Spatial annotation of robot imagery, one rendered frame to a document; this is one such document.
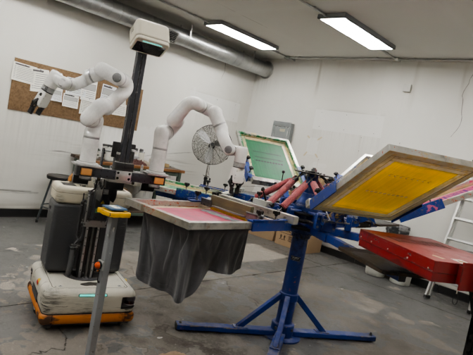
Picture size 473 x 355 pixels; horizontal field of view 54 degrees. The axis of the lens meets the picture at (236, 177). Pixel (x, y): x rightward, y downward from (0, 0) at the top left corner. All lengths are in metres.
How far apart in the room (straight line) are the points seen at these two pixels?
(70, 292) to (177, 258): 0.96
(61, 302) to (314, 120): 5.39
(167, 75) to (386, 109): 3.30
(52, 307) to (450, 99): 5.40
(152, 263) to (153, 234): 0.17
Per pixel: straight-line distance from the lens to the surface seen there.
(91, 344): 2.77
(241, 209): 2.87
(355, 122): 7.26
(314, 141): 7.58
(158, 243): 2.68
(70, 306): 3.31
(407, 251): 2.22
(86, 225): 3.40
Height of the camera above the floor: 1.43
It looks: 4 degrees down
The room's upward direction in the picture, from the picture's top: 11 degrees clockwise
